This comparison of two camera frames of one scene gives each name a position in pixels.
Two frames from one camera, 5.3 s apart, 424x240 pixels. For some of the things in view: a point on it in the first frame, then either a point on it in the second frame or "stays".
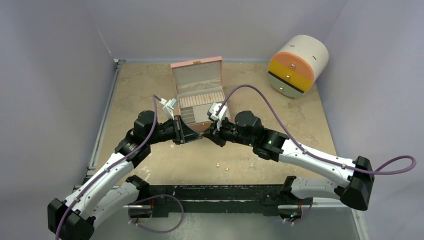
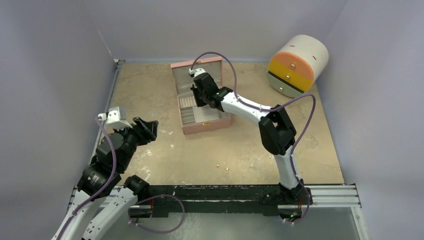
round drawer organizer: [299, 62] stays
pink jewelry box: [199, 84] stays
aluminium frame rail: [92, 160] stays
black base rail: [219, 198] stays
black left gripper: [182, 133] to [146, 130]
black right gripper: [216, 130] to [200, 89]
